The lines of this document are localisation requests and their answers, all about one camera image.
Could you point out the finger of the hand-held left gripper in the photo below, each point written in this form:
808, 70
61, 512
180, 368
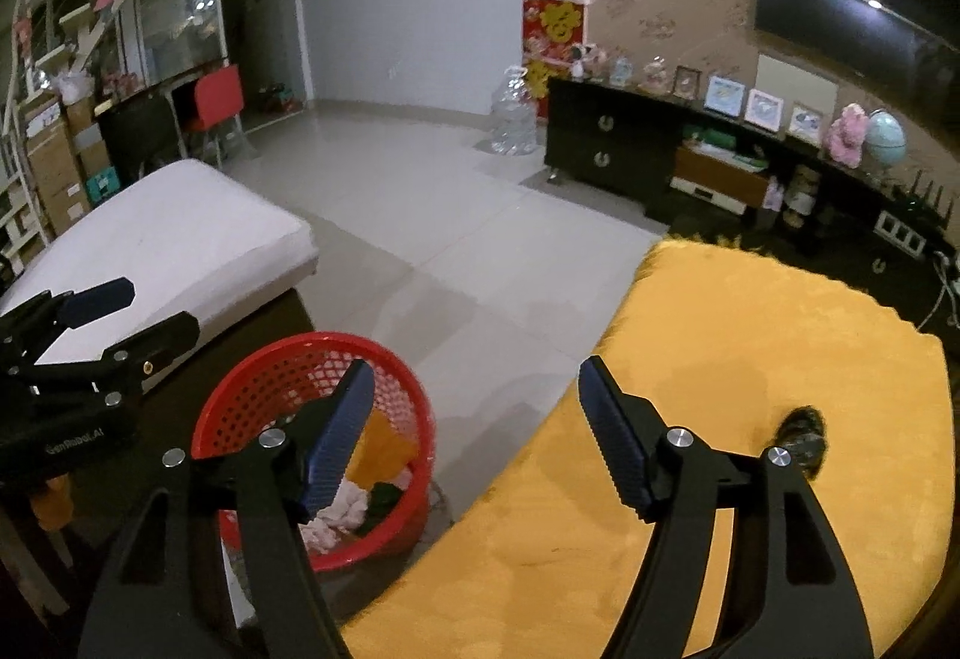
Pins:
150, 348
97, 303

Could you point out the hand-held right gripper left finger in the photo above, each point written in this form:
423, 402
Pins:
337, 449

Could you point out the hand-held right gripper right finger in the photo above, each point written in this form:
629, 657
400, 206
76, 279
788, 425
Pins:
615, 434

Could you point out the white tissue paper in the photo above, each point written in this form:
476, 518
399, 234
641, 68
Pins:
349, 507

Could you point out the red plastic basket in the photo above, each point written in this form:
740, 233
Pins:
247, 389

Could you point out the green wrapper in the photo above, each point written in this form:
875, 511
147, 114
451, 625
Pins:
386, 495

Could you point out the white mattress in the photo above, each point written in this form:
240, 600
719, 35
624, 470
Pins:
165, 231

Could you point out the stack of cardboard boxes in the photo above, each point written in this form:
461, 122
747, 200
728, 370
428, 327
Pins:
56, 164

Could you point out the yellow tablecloth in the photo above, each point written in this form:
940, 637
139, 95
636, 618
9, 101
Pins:
750, 344

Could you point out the small knotted black bag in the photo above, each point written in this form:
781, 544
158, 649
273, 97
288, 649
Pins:
806, 430

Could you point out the red chair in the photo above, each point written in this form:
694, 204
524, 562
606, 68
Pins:
217, 92

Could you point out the white set-top box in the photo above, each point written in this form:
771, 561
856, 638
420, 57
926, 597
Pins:
705, 194

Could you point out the brown cabinet drawer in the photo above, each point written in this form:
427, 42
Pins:
720, 171

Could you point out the black television cabinet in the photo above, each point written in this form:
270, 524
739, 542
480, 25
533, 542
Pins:
600, 134

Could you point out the clear plastic bottles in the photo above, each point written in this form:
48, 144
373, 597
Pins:
514, 115

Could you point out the white power strip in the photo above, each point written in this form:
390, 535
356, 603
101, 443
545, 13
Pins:
900, 231

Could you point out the glass dome ornament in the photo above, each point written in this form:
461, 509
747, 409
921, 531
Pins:
656, 74

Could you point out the small figurine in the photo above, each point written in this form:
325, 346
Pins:
585, 60

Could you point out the pink plush toy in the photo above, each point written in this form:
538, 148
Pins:
847, 134

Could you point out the black router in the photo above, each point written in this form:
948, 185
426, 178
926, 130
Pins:
926, 205

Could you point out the pale blue globe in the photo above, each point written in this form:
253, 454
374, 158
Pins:
887, 134

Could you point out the white photo frame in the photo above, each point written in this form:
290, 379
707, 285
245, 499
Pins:
724, 95
763, 109
806, 122

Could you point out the small brown photo frame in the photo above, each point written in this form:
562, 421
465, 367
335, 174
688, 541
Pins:
686, 83

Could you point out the red and yellow wall poster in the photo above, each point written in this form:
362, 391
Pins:
555, 29

